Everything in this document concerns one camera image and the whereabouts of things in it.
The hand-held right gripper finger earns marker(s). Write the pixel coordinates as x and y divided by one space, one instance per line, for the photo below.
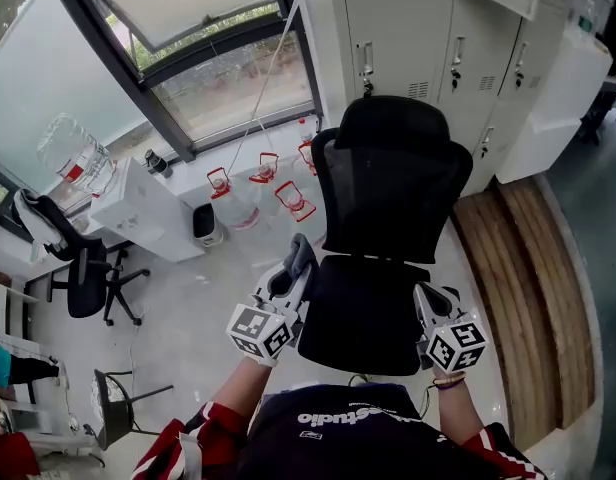
423 315
440 300

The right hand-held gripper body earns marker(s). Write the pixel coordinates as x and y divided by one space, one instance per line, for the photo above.
455 345

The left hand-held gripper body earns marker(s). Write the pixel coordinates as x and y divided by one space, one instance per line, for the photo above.
258 333

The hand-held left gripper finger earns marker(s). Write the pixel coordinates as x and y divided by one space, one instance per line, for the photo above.
282 283
302 295

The grey-blue cloth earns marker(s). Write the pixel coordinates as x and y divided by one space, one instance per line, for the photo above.
300 253

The black mesh office chair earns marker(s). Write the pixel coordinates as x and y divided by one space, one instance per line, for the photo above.
388 208

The person's left forearm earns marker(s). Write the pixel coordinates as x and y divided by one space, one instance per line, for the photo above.
243 388

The person's right forearm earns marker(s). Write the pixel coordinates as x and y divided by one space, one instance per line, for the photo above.
458 413

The wooden step platform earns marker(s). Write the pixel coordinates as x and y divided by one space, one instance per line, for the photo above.
528 293

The small black and white bin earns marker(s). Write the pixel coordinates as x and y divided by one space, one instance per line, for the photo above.
204 223

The person's black and red jacket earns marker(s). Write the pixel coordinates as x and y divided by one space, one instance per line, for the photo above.
348 443

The small bottle with red cap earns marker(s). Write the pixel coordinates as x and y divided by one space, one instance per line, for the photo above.
305 130

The white water dispenser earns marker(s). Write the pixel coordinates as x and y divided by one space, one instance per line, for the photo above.
143 213

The black stool with patterned cushion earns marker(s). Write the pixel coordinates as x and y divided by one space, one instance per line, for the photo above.
113 408

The black thermos bottle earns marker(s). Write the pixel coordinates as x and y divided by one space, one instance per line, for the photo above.
158 164

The black swivel chair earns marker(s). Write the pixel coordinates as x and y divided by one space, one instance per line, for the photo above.
88 278

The large clear water bottle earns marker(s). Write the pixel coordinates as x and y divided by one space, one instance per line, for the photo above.
73 158

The white garment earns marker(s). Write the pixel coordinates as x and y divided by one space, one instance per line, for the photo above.
35 223

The black framed window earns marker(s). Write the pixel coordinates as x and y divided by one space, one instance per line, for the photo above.
124 68

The grey metal locker cabinet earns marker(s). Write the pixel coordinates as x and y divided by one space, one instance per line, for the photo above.
398 33

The red bag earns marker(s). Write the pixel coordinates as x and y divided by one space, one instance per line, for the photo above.
10 455

